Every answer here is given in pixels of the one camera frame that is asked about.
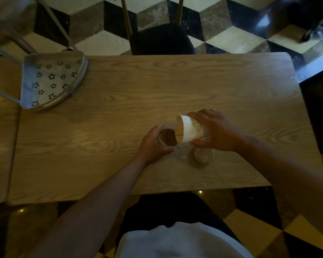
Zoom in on dark table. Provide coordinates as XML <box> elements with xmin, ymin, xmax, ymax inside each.
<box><xmin>299</xmin><ymin>64</ymin><xmax>323</xmax><ymax>156</ymax></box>

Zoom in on clear drinking glass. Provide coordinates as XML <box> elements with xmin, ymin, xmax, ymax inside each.
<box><xmin>156</xmin><ymin>121</ymin><xmax>180</xmax><ymax>149</ymax></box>

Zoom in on person's white shirt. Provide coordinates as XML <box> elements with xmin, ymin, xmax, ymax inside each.
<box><xmin>114</xmin><ymin>221</ymin><xmax>255</xmax><ymax>258</ymax></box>

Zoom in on person's left hand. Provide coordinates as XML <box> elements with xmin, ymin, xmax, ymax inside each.
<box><xmin>136</xmin><ymin>124</ymin><xmax>175</xmax><ymax>166</ymax></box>

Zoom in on person's right forearm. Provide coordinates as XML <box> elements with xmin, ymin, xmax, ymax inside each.
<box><xmin>236</xmin><ymin>136</ymin><xmax>323</xmax><ymax>241</ymax></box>

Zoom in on person's right hand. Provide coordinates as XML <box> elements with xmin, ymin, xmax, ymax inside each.
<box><xmin>187</xmin><ymin>109</ymin><xmax>249</xmax><ymax>153</ymax></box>

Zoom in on brown drink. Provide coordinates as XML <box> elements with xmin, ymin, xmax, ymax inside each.
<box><xmin>159</xmin><ymin>128</ymin><xmax>178</xmax><ymax>147</ymax></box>

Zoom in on black seat wooden chair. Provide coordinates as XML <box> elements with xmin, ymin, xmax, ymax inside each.
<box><xmin>120</xmin><ymin>0</ymin><xmax>197</xmax><ymax>56</ymax></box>

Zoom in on person's dark trousers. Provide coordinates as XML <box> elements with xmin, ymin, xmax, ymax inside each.
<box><xmin>115</xmin><ymin>192</ymin><xmax>243</xmax><ymax>247</ymax></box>

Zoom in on white paper cup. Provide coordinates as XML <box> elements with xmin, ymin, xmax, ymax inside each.
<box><xmin>175</xmin><ymin>114</ymin><xmax>210</xmax><ymax>144</ymax></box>

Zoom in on silver perforated metal chair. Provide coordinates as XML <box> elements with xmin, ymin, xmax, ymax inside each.
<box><xmin>0</xmin><ymin>0</ymin><xmax>89</xmax><ymax>111</ymax></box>

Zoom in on clear round lid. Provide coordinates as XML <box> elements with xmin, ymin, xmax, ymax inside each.
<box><xmin>188</xmin><ymin>146</ymin><xmax>215</xmax><ymax>166</ymax></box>

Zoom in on person's left forearm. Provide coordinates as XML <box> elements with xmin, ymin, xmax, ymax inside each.
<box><xmin>27</xmin><ymin>157</ymin><xmax>149</xmax><ymax>258</ymax></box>

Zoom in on dark chair with metal legs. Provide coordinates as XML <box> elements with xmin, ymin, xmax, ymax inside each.
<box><xmin>284</xmin><ymin>0</ymin><xmax>323</xmax><ymax>43</ymax></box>

